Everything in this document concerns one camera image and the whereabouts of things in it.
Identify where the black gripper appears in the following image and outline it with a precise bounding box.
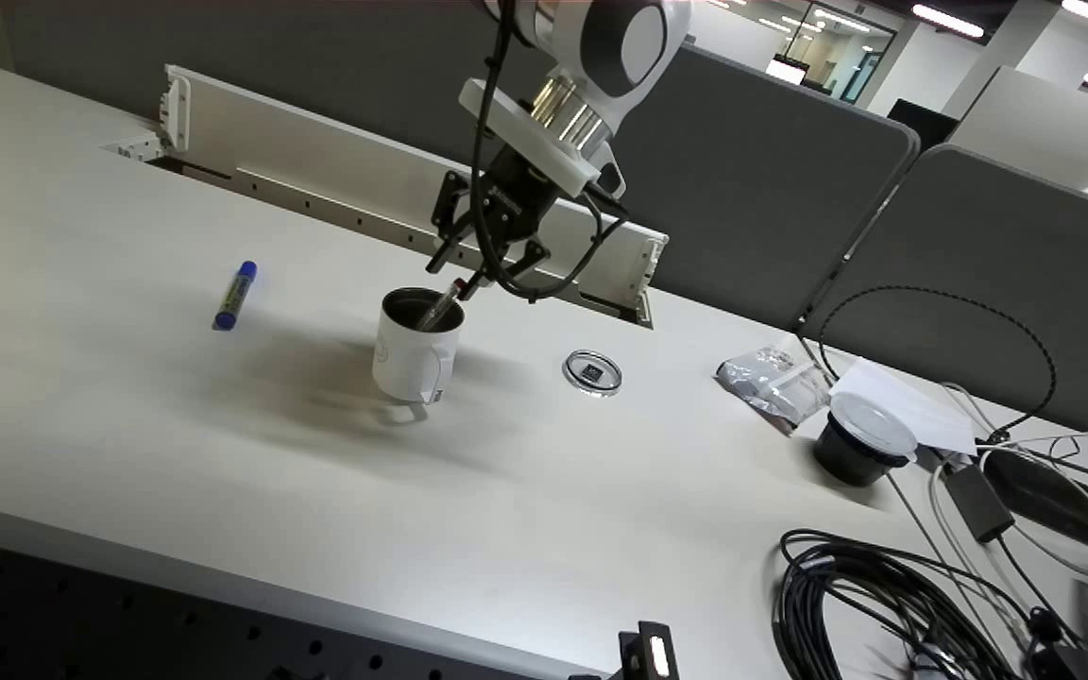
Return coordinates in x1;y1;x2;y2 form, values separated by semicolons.
426;149;557;302

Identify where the red-tipped screwdriver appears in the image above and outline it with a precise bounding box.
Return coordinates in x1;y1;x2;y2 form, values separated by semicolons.
419;284;459;334

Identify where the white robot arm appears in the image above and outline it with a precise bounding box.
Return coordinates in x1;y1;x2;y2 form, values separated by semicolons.
426;0;690;302

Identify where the white metal mug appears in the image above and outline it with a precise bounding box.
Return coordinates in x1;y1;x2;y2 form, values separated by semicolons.
371;289;464;426

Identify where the round clear desk grommet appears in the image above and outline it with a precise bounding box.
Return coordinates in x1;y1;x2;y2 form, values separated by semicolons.
561;353;624;398

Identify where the blue marker pen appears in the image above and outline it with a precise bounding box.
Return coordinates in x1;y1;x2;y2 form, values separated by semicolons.
210;260;255;334

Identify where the left grey desk partition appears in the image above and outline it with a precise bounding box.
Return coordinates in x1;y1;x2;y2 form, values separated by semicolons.
0;0;915;327

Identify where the grey desk partition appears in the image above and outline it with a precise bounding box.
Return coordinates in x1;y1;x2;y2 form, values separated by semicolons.
808;149;1088;426
0;0;915;327

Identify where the clear plastic bag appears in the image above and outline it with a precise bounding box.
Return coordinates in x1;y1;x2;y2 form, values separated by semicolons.
714;347;826;436

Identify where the black and white round device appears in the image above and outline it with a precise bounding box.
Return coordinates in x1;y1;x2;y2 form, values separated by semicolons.
811;393;918;487

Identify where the right grey desk partition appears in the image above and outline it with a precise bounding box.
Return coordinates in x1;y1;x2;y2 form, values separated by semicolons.
808;149;1088;426

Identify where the black power adapter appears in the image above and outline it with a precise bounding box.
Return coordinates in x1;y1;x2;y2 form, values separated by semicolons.
944;464;1011;546

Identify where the black perforated panel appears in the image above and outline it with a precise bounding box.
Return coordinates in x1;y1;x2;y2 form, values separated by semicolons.
0;529;536;680

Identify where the black oval device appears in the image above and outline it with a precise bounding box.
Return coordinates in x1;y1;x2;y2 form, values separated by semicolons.
983;450;1088;546

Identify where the white cable tray lid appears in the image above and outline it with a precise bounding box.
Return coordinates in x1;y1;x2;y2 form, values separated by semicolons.
159;65;667;327

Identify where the black looping cable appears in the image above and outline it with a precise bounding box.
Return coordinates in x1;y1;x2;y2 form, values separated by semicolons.
792;284;1061;448

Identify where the small black camera device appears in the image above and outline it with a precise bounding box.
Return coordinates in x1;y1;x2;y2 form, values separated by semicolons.
619;620;680;680

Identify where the coiled black cable bundle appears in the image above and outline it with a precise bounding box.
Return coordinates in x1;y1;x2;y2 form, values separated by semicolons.
765;527;1083;680

